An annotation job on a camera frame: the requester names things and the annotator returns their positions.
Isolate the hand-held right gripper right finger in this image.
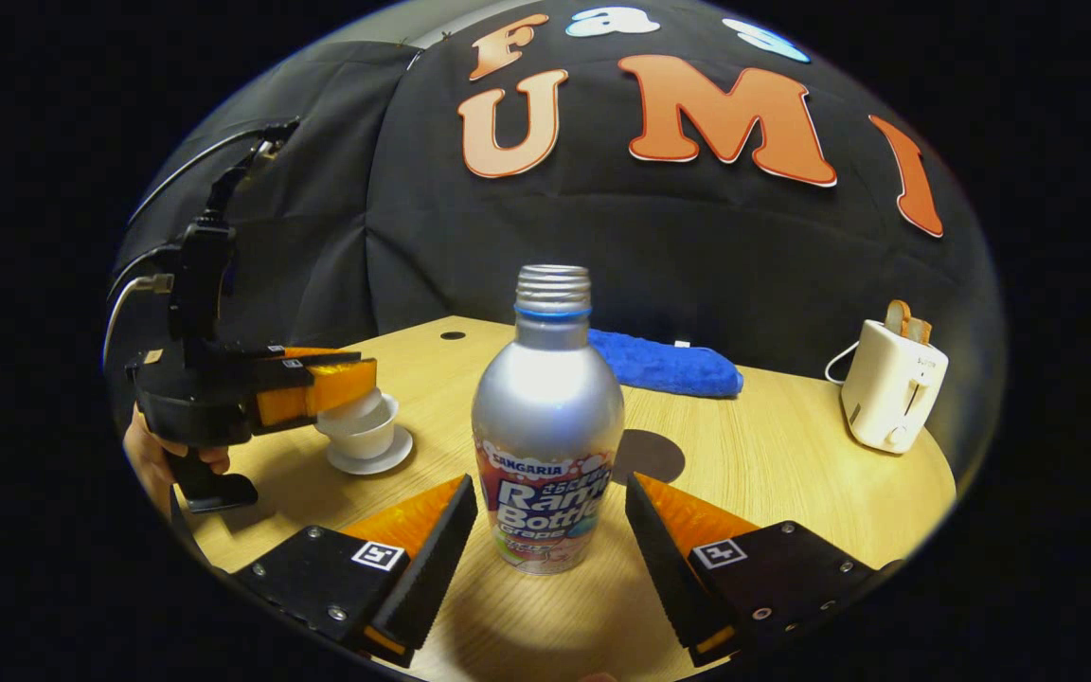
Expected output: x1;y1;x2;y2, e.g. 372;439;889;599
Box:
623;471;903;670

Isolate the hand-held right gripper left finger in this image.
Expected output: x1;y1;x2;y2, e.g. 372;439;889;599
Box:
229;473;480;670

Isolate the white teacup lid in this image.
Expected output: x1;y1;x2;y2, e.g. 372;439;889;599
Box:
314;385;385;439

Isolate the white teacup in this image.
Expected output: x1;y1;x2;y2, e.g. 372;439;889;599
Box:
318;390;401;461

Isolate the dark round coaster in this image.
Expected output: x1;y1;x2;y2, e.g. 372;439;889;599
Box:
614;429;688;487

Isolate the silver water bottle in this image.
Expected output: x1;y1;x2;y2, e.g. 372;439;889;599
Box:
472;265;626;576

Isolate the white saucer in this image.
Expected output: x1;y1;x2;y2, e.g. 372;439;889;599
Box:
326;424;415;476

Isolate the blue towel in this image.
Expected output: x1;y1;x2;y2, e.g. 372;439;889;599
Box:
588;329;745;400

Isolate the white toaster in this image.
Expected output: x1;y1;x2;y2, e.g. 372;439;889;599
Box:
840;319;951;455

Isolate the black backdrop cloth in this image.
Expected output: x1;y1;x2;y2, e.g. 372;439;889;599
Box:
105;0;1007;446

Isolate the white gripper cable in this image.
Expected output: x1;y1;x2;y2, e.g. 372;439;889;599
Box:
102;273;175;372

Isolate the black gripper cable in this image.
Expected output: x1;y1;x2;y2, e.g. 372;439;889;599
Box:
127;123;274;228

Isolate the white toaster cable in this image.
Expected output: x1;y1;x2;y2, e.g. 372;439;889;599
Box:
824;340;862;386

